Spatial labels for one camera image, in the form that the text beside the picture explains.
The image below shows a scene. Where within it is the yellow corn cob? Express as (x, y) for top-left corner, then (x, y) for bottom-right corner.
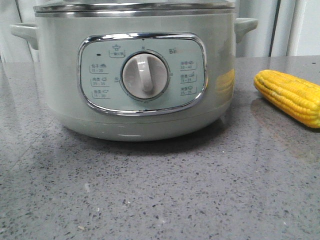
(253, 69), (320, 129)

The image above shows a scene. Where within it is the glass pot lid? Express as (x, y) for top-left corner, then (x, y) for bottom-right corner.
(33, 0), (236, 13)

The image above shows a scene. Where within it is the pale green electric cooking pot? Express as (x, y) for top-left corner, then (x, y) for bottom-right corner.
(10, 8), (258, 142)

